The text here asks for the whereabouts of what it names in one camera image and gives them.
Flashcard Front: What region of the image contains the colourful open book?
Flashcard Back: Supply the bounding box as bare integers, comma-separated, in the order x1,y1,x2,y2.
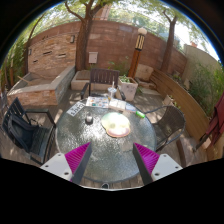
86,96,109,108

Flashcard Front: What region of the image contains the dark wooden slatted chair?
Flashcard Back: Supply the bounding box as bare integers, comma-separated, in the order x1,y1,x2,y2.
81,68,126,101

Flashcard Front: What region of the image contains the dark wicker right chair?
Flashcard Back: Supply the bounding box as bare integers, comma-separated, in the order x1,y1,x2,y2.
145,105,186,152

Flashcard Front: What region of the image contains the white square planter box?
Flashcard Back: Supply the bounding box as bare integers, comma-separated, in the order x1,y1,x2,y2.
116,76,138,101

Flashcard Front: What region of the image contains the white open booklet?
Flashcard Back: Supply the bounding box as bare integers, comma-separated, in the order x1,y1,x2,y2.
109,99,126,111

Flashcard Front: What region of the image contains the stone raised planter bed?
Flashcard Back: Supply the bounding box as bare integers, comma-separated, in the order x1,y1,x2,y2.
7,66,75,106

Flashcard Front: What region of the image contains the clear plastic cup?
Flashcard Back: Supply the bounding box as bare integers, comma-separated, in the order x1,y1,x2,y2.
108,87,117,100

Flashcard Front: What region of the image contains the black plastic left chair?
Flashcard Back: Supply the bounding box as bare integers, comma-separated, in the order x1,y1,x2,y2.
2,98,56,165

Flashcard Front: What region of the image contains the green marker tube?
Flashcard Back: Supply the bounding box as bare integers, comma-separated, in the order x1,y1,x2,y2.
135,111,145,118

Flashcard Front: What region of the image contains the dark computer mouse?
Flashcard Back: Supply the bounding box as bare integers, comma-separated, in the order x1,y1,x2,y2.
85,114,93,125

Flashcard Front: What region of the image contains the red folded umbrella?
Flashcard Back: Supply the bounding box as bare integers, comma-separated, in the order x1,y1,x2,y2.
195,93,224,149

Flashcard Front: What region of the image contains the right tree trunk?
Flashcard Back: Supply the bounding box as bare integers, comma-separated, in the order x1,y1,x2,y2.
160,9,178,73

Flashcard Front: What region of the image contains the white printed card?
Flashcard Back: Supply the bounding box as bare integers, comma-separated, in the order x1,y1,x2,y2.
67,102,85,116

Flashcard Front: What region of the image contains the tree trunk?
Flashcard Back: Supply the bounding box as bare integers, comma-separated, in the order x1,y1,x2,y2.
160,9,178,73
65,0,96,70

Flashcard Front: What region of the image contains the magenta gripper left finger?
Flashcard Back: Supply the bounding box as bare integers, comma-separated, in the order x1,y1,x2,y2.
65,142,92,185

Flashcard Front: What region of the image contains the white wall utility box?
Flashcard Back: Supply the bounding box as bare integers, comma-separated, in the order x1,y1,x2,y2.
89,52,98,64

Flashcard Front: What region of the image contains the round glass patio table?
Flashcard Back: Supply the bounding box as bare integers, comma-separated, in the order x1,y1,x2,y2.
56,100,156,183

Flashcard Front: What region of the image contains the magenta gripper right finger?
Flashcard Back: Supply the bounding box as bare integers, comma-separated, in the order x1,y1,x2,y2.
132,143,159,185

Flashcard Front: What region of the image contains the wooden garden lamp post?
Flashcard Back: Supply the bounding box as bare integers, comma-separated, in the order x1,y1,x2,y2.
128,27,147,78

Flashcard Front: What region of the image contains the left tree trunk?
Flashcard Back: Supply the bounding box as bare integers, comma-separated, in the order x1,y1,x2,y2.
65,0,96,70

